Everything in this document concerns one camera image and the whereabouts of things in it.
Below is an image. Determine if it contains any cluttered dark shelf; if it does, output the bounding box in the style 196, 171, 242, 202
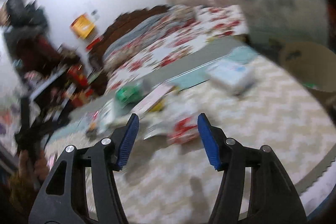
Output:
1, 0, 81, 155

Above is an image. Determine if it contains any yellow red wall calendar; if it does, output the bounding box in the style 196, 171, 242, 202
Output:
70, 13, 96, 39

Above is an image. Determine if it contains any carved dark wooden headboard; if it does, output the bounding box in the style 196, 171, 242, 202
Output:
88, 5, 169, 70

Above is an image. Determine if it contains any white red paper bag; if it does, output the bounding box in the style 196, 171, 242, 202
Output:
143, 102, 199, 145

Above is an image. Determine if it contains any white tissue pack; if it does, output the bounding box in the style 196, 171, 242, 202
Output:
206, 59, 256, 95

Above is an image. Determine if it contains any crushed green soda can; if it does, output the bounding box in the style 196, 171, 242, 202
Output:
115, 83, 145, 105

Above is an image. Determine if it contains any yellow pink cardboard box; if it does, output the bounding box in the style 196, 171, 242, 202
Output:
130, 83, 174, 116

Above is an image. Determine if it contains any clear storage bin blue handle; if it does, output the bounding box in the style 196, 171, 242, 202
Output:
230, 0, 329, 47

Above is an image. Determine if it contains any beige round trash bin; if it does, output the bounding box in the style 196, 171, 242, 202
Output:
279, 42, 335, 101

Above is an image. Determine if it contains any floral bed quilt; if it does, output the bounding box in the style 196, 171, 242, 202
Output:
104, 5, 248, 93

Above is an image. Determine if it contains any zigzag patterned beige mat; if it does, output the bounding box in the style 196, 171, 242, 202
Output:
44, 54, 336, 224

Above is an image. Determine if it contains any white barcode snack wrapper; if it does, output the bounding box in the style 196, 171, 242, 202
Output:
84, 99, 122, 139

